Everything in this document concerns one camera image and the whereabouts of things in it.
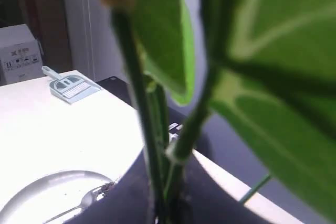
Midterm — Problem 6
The red artificial anthurium flower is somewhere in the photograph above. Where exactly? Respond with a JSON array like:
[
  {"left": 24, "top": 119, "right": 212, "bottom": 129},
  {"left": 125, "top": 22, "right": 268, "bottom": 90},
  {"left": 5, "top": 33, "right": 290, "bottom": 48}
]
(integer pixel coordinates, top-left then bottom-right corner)
[{"left": 101, "top": 0, "right": 335, "bottom": 223}]

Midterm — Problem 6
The steel spork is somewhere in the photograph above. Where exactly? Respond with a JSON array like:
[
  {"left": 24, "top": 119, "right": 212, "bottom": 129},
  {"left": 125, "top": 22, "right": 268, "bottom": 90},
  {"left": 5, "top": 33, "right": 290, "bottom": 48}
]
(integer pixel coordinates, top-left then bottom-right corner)
[{"left": 44, "top": 182, "right": 116, "bottom": 223}]

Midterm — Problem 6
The white plastic flower pot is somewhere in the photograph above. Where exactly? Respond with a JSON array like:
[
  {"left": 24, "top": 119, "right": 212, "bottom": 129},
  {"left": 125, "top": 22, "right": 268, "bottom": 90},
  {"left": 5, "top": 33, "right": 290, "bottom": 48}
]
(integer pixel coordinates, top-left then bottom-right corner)
[{"left": 68, "top": 151, "right": 301, "bottom": 223}]

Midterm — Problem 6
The teal plastic dustpan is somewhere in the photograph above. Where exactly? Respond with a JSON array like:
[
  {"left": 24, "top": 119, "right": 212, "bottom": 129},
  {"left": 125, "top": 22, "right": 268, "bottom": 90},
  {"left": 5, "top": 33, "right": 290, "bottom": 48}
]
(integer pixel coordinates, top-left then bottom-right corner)
[{"left": 41, "top": 66, "right": 102, "bottom": 104}]

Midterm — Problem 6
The teal hand brush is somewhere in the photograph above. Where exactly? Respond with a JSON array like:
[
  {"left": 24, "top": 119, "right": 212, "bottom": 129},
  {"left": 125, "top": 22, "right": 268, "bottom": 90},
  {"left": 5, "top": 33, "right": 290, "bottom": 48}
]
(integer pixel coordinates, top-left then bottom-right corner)
[{"left": 54, "top": 76, "right": 89, "bottom": 99}]

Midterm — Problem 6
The white cardboard box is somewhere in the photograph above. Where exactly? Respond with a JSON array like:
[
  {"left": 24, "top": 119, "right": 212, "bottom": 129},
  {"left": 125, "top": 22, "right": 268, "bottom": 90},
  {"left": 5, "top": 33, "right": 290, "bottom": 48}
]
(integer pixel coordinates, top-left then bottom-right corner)
[{"left": 1, "top": 24, "right": 44, "bottom": 86}]

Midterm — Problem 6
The round steel plate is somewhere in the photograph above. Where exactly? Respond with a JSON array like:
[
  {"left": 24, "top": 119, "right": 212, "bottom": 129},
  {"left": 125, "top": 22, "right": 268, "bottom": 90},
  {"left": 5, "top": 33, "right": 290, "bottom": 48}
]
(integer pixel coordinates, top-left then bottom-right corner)
[{"left": 1, "top": 170, "right": 115, "bottom": 223}]

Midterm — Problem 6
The brown cardboard box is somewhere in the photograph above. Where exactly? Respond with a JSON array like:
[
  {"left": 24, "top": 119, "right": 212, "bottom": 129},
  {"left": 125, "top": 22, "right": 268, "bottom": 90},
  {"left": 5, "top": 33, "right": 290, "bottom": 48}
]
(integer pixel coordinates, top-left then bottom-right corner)
[{"left": 18, "top": 0, "right": 73, "bottom": 72}]

